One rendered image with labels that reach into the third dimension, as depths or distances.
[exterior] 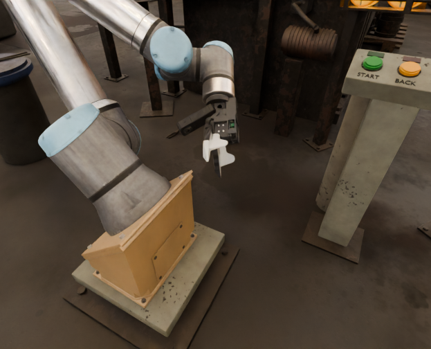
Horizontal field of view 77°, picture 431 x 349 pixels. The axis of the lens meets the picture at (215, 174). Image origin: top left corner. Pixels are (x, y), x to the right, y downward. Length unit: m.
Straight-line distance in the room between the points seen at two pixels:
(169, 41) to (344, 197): 0.66
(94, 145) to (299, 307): 0.71
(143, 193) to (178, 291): 0.30
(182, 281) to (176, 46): 0.59
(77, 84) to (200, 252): 0.58
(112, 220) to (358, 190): 0.68
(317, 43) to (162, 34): 0.82
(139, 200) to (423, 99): 0.65
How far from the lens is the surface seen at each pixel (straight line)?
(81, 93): 0.84
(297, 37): 1.37
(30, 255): 1.17
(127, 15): 0.70
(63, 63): 0.86
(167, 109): 1.79
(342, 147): 1.00
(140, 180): 0.64
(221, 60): 0.80
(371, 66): 0.76
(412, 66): 0.77
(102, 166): 0.63
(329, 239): 1.07
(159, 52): 0.66
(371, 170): 0.86
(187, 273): 0.81
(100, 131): 0.65
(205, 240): 0.86
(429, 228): 1.31
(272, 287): 0.94
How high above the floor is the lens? 0.82
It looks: 41 degrees down
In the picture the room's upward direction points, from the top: straight up
